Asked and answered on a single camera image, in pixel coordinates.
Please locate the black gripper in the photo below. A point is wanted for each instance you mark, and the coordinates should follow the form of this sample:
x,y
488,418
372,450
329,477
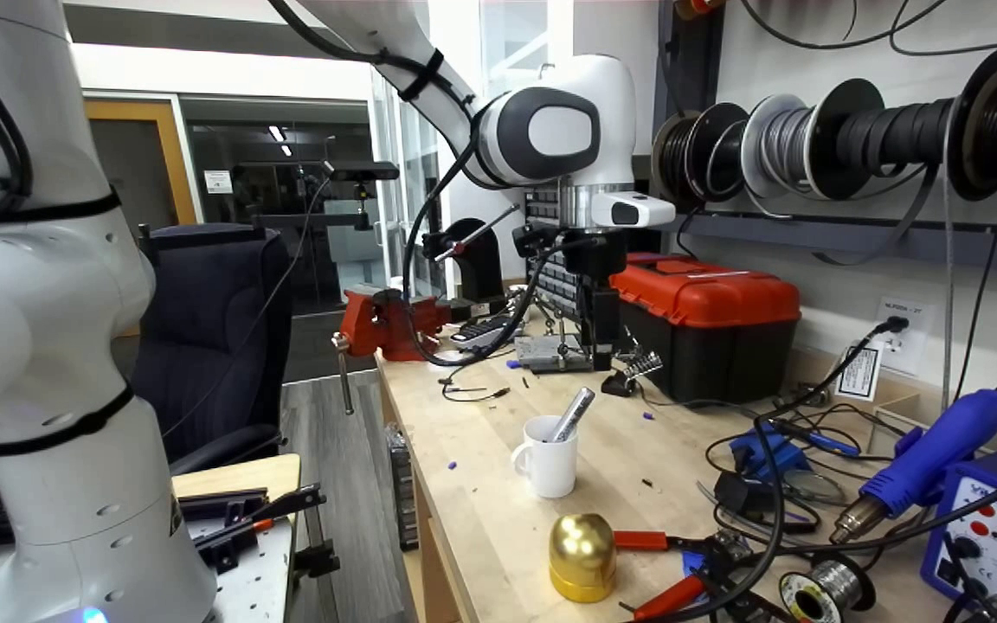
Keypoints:
x,y
601,262

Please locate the black marker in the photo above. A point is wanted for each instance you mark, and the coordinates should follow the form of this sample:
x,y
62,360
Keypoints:
x,y
572,412

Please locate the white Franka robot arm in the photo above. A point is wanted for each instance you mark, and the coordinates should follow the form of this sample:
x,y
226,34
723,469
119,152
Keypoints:
x,y
35,348

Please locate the white mug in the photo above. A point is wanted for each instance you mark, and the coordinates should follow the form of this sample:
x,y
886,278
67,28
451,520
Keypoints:
x,y
552,469

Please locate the helping hands tool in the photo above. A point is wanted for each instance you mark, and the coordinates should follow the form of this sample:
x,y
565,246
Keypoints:
x,y
634,371

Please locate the red and black toolbox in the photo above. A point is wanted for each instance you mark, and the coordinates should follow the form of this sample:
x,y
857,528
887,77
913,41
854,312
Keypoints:
x,y
710,323

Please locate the grey parts drawer cabinet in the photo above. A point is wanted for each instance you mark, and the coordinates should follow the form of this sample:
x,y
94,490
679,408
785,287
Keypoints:
x,y
548,209

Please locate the red bench vise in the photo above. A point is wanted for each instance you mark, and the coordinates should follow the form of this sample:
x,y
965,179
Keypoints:
x,y
395,323

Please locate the blue connector clip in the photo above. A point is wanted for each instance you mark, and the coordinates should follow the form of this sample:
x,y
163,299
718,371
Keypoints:
x,y
770,456

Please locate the gold metal dome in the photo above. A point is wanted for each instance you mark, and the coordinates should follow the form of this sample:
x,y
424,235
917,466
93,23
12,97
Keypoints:
x,y
584,559

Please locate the long black tubing spool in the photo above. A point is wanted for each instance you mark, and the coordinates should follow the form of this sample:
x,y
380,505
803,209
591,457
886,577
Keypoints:
x,y
882,135

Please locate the blue hot air gun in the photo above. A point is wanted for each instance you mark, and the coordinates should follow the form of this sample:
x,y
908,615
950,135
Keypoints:
x,y
938,450

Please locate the black office chair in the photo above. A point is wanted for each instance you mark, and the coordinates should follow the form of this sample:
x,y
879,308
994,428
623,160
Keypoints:
x,y
209,335

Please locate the black bar clamp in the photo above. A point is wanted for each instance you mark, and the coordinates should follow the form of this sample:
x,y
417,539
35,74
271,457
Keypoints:
x,y
248,520

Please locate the wooden side table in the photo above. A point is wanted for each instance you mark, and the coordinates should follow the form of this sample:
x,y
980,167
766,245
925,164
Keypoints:
x,y
248,582

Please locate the black camera stand bar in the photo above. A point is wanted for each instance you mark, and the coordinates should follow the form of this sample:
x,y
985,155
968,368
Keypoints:
x,y
349,170

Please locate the white wall outlet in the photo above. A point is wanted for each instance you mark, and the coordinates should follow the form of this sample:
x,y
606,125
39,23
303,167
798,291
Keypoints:
x,y
902,335

